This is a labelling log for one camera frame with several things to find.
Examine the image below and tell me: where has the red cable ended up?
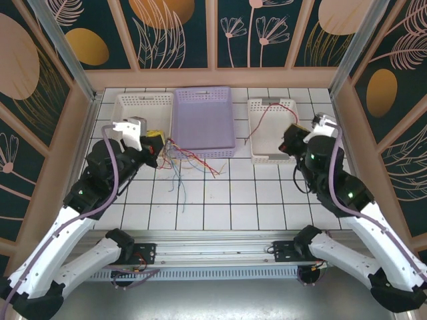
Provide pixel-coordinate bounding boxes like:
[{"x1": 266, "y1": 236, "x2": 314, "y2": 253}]
[
  {"x1": 244, "y1": 101, "x2": 300, "y2": 147},
  {"x1": 158, "y1": 138, "x2": 228, "y2": 180}
]

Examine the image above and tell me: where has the large white perforated basket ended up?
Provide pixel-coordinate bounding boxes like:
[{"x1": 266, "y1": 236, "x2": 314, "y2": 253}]
[{"x1": 108, "y1": 93, "x2": 175, "y2": 166}]

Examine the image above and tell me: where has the purple perforated basket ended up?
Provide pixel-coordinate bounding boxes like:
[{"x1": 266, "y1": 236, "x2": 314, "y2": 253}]
[{"x1": 170, "y1": 85, "x2": 237, "y2": 160}]

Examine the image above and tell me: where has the grey metal sheet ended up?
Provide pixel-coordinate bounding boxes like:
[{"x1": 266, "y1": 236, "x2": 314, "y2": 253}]
[{"x1": 19, "y1": 266, "x2": 411, "y2": 320}]

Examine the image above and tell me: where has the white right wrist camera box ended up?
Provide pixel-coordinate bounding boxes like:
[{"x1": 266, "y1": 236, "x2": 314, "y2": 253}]
[{"x1": 311, "y1": 112, "x2": 338, "y2": 138}]

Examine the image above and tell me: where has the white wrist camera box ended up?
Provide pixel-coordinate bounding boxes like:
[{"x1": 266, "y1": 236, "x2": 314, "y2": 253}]
[
  {"x1": 111, "y1": 115, "x2": 148, "y2": 150},
  {"x1": 311, "y1": 112, "x2": 338, "y2": 138}
]

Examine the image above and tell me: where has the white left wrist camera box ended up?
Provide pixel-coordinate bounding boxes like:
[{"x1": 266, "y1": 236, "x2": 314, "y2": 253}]
[{"x1": 111, "y1": 115, "x2": 148, "y2": 150}]

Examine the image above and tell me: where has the white basket with grey handles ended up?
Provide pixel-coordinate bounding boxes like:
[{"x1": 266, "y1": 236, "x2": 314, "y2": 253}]
[{"x1": 247, "y1": 97, "x2": 301, "y2": 166}]

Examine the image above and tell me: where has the aluminium side rail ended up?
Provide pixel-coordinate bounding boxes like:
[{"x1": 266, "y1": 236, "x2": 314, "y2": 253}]
[
  {"x1": 330, "y1": 93, "x2": 380, "y2": 236},
  {"x1": 71, "y1": 93, "x2": 103, "y2": 201}
]

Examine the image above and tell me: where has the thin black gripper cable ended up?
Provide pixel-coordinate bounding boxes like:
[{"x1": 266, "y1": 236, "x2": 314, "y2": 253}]
[{"x1": 292, "y1": 162, "x2": 318, "y2": 195}]

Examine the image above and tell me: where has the aluminium corner post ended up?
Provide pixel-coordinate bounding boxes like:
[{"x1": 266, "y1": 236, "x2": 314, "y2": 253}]
[
  {"x1": 27, "y1": 0, "x2": 103, "y2": 103},
  {"x1": 329, "y1": 0, "x2": 387, "y2": 98}
]

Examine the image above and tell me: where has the small controller board with wires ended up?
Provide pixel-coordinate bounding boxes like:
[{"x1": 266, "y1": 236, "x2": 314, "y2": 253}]
[
  {"x1": 300, "y1": 259, "x2": 335, "y2": 273},
  {"x1": 111, "y1": 265, "x2": 147, "y2": 277}
]

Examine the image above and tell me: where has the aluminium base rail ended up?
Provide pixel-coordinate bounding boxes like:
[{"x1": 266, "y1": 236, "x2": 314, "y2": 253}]
[{"x1": 31, "y1": 231, "x2": 400, "y2": 268}]

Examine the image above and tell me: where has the grey slotted cable duct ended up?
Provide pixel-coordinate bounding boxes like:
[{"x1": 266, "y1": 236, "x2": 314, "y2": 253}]
[{"x1": 89, "y1": 266, "x2": 321, "y2": 281}]

